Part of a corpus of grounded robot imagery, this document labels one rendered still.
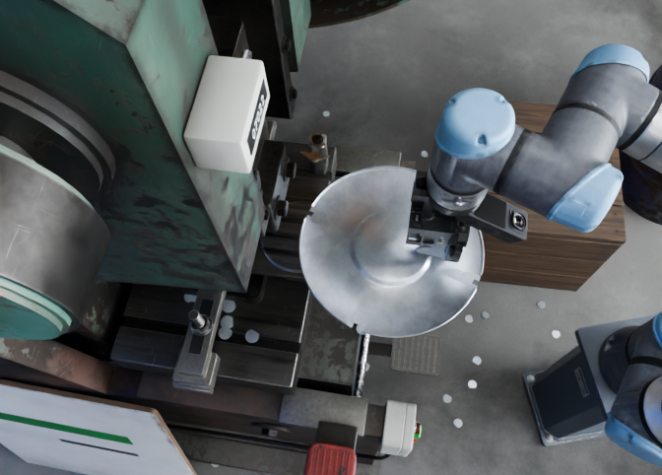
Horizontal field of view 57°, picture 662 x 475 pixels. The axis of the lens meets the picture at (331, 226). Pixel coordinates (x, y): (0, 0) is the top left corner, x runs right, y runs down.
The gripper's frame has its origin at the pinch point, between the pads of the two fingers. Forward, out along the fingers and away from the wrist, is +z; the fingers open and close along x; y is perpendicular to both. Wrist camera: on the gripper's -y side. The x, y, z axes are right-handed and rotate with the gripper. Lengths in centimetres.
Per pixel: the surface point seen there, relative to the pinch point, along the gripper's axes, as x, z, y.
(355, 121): -78, 80, 26
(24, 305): 31, -55, 28
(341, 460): 32.0, 3.7, 12.1
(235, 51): -3.2, -36.8, 27.9
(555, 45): -119, 80, -39
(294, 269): 5.8, 1.3, 23.5
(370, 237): -1.1, 0.7, 12.4
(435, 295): 6.6, 1.8, 1.4
